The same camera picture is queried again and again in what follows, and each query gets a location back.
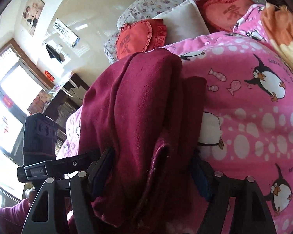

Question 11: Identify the large red heart cushion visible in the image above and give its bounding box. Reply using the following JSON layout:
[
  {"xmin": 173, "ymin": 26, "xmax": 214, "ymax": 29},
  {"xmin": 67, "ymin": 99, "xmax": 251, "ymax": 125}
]
[{"xmin": 195, "ymin": 0, "xmax": 254, "ymax": 33}]

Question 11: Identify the red wall sticker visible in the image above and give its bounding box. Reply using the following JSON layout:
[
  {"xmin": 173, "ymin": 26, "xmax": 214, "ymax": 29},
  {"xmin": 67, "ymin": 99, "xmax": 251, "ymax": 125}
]
[{"xmin": 44, "ymin": 70, "xmax": 55, "ymax": 82}]

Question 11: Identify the white pillow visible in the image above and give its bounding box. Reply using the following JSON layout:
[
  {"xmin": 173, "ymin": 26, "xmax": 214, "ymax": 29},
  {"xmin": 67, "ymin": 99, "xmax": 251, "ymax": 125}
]
[{"xmin": 153, "ymin": 0, "xmax": 210, "ymax": 45}]

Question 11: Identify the couple portrait poster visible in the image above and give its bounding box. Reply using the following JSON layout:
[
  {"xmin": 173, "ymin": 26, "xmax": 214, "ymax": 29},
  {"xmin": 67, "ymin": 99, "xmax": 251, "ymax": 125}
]
[{"xmin": 21, "ymin": 0, "xmax": 45, "ymax": 36}]

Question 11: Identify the pink penguin blanket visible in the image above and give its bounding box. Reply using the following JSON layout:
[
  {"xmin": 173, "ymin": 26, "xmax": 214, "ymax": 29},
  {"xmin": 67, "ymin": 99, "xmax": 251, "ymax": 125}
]
[{"xmin": 56, "ymin": 3, "xmax": 293, "ymax": 234}]

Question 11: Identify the small red heart cushion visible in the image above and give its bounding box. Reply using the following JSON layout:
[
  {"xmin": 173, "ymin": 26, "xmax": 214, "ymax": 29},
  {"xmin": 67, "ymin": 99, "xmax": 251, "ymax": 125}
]
[{"xmin": 116, "ymin": 19, "xmax": 167, "ymax": 59}]

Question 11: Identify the dark wooden desk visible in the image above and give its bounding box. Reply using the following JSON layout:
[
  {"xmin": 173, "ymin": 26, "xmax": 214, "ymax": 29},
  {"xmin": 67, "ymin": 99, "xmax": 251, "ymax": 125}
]
[{"xmin": 43, "ymin": 73, "xmax": 89, "ymax": 143}]

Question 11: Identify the dark cloth hanging on wall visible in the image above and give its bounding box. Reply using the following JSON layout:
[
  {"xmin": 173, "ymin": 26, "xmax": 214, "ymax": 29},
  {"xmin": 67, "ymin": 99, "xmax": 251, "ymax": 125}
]
[{"xmin": 45, "ymin": 43, "xmax": 65, "ymax": 63}]

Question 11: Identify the photo frame on desk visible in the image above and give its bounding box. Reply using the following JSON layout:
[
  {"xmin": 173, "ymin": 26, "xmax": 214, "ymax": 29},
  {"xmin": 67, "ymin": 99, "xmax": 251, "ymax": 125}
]
[{"xmin": 27, "ymin": 89, "xmax": 52, "ymax": 115}]

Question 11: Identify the wooden framed window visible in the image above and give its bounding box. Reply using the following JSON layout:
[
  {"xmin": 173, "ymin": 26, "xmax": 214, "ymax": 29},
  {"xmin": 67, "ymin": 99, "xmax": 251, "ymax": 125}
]
[{"xmin": 0, "ymin": 39, "xmax": 53, "ymax": 208}]

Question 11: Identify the wall calendar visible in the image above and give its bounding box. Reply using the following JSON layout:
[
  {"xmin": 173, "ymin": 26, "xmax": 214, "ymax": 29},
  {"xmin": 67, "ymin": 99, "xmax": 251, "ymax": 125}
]
[{"xmin": 53, "ymin": 18, "xmax": 80, "ymax": 48}]

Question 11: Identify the right hand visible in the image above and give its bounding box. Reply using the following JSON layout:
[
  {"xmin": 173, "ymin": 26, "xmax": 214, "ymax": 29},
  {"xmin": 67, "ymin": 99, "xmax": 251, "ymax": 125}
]
[{"xmin": 25, "ymin": 188, "xmax": 38, "ymax": 203}]

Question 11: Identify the orange yellow blanket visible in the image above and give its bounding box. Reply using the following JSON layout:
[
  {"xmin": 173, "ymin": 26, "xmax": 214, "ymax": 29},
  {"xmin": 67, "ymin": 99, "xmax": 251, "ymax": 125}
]
[{"xmin": 260, "ymin": 3, "xmax": 293, "ymax": 72}]

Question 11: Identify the dark red fleece garment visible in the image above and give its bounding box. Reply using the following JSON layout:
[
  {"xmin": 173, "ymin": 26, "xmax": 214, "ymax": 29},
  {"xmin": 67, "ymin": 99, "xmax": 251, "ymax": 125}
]
[{"xmin": 78, "ymin": 49, "xmax": 206, "ymax": 230}]

